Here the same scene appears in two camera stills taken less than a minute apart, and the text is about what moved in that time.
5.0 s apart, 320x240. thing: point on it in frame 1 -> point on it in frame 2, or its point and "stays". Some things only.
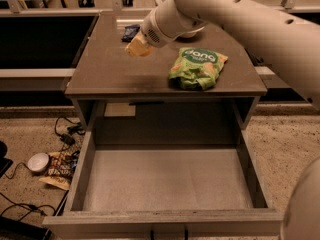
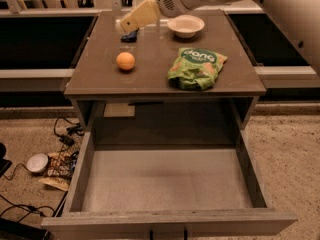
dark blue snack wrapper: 129,32 stays
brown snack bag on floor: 61,169 stays
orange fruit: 147,54 -> 125,60
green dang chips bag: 196,68 stays
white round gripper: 150,31 -> 174,0
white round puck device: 38,161 stays
